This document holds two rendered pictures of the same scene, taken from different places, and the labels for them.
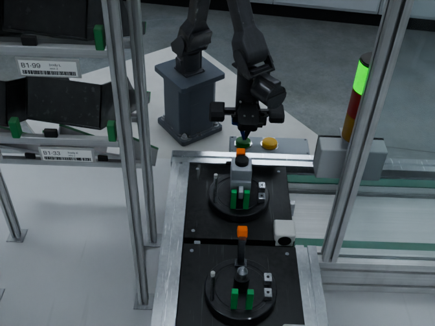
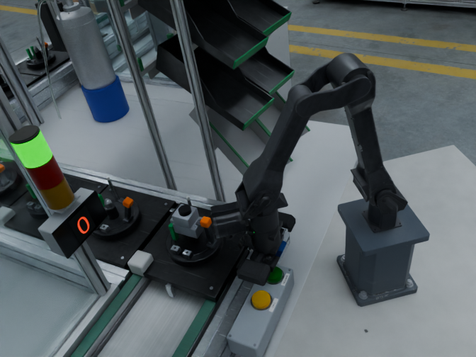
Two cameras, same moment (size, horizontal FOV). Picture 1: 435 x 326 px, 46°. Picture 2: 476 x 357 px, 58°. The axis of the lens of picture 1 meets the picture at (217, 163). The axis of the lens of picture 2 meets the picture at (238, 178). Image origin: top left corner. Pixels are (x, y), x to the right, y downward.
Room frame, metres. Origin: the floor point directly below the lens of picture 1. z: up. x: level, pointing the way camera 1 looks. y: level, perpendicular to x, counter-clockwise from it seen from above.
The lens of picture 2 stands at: (1.35, -0.59, 1.77)
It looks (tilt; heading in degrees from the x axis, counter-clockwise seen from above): 40 degrees down; 123
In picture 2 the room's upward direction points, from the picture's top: 10 degrees counter-clockwise
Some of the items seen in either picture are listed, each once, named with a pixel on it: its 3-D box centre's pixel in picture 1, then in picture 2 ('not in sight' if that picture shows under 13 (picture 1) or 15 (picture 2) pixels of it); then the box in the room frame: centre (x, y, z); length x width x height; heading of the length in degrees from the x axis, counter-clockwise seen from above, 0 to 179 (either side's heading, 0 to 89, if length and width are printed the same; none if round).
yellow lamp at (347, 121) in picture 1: (358, 125); (56, 191); (0.72, -0.24, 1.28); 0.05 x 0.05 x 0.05
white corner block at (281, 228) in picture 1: (283, 233); (141, 263); (0.74, -0.15, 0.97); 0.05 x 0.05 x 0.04; 1
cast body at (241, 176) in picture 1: (241, 174); (183, 218); (0.83, -0.05, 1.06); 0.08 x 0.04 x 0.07; 1
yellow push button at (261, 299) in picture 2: (269, 144); (261, 300); (1.06, -0.14, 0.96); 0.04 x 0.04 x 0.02
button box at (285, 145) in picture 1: (268, 152); (263, 308); (1.06, -0.14, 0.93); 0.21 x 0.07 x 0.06; 91
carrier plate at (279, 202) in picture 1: (238, 202); (196, 246); (0.84, -0.05, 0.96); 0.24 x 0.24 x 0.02; 1
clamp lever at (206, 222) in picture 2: (239, 165); (205, 229); (0.88, -0.05, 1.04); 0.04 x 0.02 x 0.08; 1
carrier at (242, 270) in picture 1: (241, 280); (110, 210); (0.59, -0.05, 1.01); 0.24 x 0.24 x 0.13; 1
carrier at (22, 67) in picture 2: not in sight; (37, 53); (-0.50, 0.71, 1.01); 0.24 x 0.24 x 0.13; 1
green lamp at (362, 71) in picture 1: (371, 76); (32, 147); (0.72, -0.24, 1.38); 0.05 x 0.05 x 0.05
